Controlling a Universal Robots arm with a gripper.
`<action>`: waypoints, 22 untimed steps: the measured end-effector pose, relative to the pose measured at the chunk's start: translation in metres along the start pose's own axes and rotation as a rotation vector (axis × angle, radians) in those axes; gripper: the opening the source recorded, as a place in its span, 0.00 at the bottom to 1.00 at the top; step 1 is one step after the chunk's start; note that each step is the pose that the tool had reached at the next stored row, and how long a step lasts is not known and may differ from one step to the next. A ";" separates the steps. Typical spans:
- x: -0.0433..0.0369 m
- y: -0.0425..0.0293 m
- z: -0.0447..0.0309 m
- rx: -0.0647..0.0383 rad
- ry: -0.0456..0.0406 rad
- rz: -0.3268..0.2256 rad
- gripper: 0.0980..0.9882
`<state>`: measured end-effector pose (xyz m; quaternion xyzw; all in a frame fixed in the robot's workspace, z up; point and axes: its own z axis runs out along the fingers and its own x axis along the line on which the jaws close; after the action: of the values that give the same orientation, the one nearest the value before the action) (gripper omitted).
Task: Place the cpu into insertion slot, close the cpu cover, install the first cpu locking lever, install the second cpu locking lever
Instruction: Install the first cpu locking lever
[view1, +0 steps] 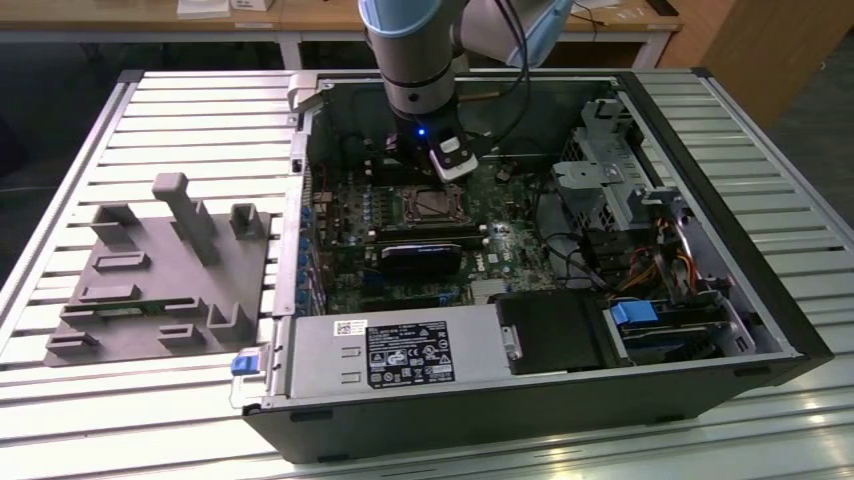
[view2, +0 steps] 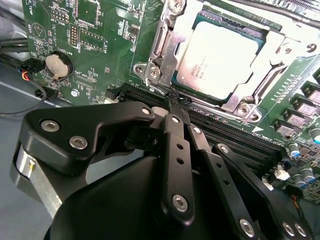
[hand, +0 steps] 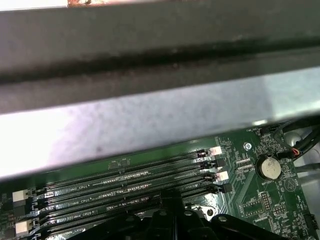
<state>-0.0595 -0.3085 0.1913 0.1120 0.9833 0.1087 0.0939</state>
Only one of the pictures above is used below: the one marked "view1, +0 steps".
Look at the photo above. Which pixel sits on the silver CPU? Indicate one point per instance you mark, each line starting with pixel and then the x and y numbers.
pixel 435 202

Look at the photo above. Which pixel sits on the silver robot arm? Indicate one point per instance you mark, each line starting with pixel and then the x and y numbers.
pixel 413 60

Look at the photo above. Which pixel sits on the CPU socket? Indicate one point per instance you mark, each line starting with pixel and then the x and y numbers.
pixel 403 216

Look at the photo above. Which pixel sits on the black graphics card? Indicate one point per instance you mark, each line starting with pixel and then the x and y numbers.
pixel 420 265

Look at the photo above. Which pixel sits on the green motherboard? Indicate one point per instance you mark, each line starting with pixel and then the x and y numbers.
pixel 513 250

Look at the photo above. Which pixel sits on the metal drive cage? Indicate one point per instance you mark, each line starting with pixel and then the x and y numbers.
pixel 593 175

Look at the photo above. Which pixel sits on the small silver heatsink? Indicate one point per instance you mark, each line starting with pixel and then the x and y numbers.
pixel 489 290

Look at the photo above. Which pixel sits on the white box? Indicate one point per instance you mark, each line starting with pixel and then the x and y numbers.
pixel 200 7

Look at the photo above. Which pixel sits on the black drive box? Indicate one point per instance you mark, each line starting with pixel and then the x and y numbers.
pixel 553 330

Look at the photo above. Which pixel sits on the grey power supply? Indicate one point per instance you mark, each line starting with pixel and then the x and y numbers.
pixel 320 360

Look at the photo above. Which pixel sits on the grey parts rack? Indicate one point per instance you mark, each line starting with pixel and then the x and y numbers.
pixel 166 280

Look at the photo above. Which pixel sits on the blue disk carrier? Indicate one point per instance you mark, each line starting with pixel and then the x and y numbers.
pixel 633 314

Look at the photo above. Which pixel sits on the wooden desk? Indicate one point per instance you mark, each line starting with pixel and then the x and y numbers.
pixel 133 20

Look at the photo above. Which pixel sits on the green RAM stick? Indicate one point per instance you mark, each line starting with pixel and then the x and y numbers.
pixel 166 304

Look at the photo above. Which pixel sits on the blue case latch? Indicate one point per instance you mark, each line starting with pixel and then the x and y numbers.
pixel 242 363

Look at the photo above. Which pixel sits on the black PC case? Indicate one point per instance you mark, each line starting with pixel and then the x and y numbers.
pixel 467 425

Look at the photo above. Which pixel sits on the wooden cabinet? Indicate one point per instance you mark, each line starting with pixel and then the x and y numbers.
pixel 767 50

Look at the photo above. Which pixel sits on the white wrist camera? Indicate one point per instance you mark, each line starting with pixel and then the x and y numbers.
pixel 453 157

